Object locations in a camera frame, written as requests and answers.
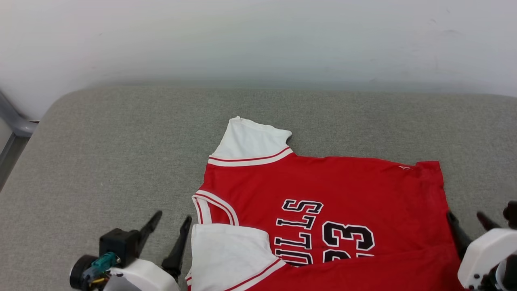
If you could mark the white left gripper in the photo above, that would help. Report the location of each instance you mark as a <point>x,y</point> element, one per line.
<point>141,279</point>

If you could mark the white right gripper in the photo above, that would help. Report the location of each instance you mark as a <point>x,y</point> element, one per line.
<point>478,258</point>

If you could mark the red white basketball jersey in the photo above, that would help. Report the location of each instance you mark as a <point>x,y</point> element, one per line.
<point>343,186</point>

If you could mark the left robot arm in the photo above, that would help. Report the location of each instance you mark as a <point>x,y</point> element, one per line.
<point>78,270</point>

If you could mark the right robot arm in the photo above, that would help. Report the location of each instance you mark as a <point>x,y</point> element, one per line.
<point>511,275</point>

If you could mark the grey fabric sofa cushion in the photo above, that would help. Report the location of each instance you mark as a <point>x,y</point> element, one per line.
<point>121,161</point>

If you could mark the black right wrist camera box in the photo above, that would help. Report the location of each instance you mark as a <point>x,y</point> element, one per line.
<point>511,214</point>

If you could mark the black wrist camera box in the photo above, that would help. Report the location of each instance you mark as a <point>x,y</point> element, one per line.
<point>119,244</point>
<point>511,214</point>

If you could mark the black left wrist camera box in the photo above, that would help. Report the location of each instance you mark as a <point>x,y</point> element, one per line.
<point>119,244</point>

